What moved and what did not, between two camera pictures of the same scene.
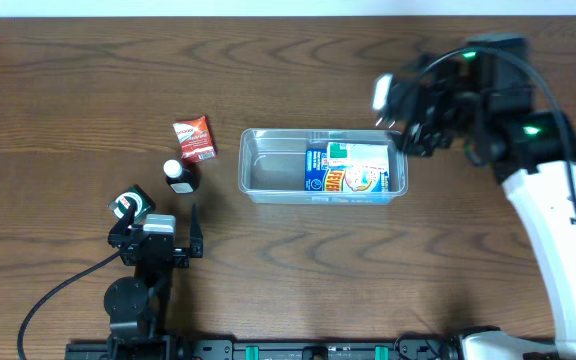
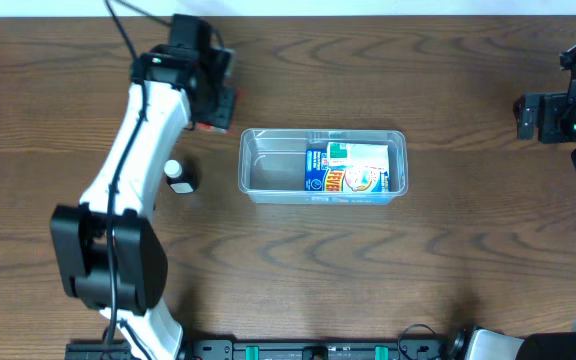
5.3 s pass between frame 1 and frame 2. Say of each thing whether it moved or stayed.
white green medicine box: stayed
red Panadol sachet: moved
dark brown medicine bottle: stayed
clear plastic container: stayed
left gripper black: moved
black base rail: stayed
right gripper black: moved
